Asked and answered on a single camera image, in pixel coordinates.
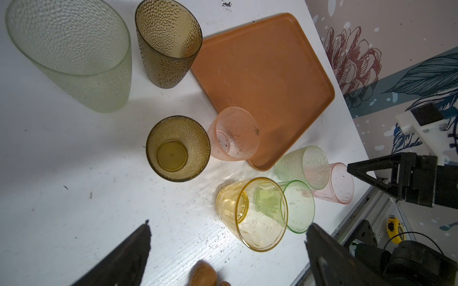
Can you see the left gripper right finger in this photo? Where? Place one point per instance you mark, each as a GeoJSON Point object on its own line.
{"type": "Point", "coordinates": [332, 265]}

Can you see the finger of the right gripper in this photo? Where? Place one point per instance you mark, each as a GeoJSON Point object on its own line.
{"type": "Point", "coordinates": [384, 173]}

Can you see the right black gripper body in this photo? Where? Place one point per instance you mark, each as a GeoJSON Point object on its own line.
{"type": "Point", "coordinates": [426, 183]}

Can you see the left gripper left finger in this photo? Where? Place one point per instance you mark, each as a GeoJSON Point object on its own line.
{"type": "Point", "coordinates": [125, 265]}

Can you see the pink ribbed clear glass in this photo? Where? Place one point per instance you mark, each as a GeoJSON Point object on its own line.
{"type": "Point", "coordinates": [340, 187]}

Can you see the pale green textured glass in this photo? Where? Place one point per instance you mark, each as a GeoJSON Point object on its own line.
{"type": "Point", "coordinates": [309, 165]}

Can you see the pink textured glass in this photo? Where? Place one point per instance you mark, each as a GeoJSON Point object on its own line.
{"type": "Point", "coordinates": [234, 135]}

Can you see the brown plastic tray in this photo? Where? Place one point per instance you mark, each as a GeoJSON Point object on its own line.
{"type": "Point", "coordinates": [270, 69]}

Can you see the yellow tape measure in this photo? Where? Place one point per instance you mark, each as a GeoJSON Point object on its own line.
{"type": "Point", "coordinates": [395, 230]}

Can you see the bright green clear glass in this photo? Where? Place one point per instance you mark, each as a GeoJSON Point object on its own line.
{"type": "Point", "coordinates": [301, 205]}

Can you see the yellow clear glass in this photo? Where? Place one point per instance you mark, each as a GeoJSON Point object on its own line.
{"type": "Point", "coordinates": [255, 211]}

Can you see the short brown textured glass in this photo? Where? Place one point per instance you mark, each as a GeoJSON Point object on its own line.
{"type": "Point", "coordinates": [178, 148]}

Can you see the tall pale green glass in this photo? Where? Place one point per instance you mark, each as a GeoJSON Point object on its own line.
{"type": "Point", "coordinates": [84, 47]}

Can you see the tall brown textured glass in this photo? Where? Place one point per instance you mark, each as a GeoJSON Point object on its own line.
{"type": "Point", "coordinates": [169, 39]}

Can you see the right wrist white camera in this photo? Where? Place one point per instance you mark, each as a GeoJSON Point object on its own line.
{"type": "Point", "coordinates": [431, 125]}

